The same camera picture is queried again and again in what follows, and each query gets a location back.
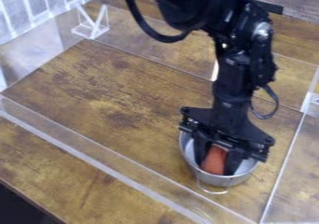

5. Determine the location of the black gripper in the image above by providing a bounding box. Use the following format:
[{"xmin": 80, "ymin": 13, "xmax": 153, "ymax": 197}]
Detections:
[{"xmin": 179, "ymin": 91, "xmax": 275, "ymax": 175}]

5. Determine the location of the red plush mushroom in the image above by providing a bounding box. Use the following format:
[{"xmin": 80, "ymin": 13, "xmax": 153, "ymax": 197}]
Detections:
[{"xmin": 200, "ymin": 146, "xmax": 227, "ymax": 175}]

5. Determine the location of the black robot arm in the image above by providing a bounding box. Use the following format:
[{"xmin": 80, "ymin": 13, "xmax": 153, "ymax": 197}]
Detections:
[{"xmin": 125, "ymin": 0, "xmax": 277, "ymax": 175}]

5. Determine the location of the silver metal pot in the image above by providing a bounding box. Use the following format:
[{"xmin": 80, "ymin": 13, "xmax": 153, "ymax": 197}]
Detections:
[{"xmin": 179, "ymin": 132, "xmax": 259, "ymax": 195}]

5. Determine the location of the black bar in background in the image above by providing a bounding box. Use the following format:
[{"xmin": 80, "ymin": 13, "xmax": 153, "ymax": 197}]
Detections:
[{"xmin": 256, "ymin": 1, "xmax": 284, "ymax": 15}]

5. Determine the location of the clear acrylic enclosure wall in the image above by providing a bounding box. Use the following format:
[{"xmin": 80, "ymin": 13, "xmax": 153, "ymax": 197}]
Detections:
[{"xmin": 0, "ymin": 95, "xmax": 256, "ymax": 224}]

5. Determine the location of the clear acrylic triangle bracket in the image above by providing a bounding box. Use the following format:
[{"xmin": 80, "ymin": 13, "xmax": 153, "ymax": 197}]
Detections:
[{"xmin": 70, "ymin": 5, "xmax": 109, "ymax": 39}]

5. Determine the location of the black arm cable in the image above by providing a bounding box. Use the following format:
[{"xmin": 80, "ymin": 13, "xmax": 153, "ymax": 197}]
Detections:
[{"xmin": 120, "ymin": 0, "xmax": 197, "ymax": 44}]

